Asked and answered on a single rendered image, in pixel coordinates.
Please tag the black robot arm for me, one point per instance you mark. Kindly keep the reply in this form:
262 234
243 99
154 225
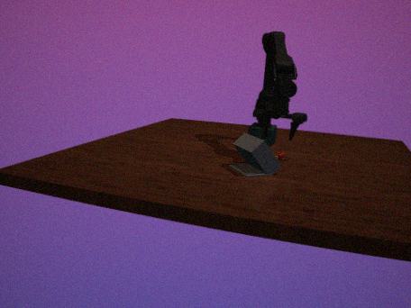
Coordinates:
278 65

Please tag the red peg with white band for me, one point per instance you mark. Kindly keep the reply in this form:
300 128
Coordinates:
280 155

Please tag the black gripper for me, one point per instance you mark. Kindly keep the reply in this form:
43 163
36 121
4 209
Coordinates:
297 118

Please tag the dark grey sloped panel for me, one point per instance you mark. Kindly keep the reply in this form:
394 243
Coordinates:
260 159

